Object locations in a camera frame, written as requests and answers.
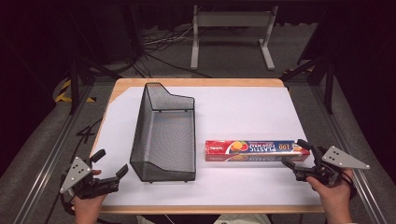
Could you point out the white table mat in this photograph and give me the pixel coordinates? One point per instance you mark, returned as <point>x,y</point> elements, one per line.
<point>236,115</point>

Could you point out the white metal stand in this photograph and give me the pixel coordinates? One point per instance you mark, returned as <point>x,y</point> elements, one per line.
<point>230,19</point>

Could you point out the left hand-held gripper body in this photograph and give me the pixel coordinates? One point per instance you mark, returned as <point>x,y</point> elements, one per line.
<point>76,174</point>

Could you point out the black metal stand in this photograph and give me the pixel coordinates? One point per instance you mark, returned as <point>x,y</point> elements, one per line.
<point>328,84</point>
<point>74,84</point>

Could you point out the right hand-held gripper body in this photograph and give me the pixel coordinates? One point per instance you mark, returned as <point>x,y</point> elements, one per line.
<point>339,158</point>

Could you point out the red blue plastic wrap box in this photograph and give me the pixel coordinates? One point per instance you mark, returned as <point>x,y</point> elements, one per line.
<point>249,151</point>

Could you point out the person's left hand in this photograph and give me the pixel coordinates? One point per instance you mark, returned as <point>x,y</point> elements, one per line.
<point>87,207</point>

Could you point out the person's right hand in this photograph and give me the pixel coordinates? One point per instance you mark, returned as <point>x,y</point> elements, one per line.
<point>336,197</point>

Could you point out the aluminium floor rail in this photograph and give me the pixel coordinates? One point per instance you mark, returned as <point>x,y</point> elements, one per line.
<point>46,171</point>
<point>348,137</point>

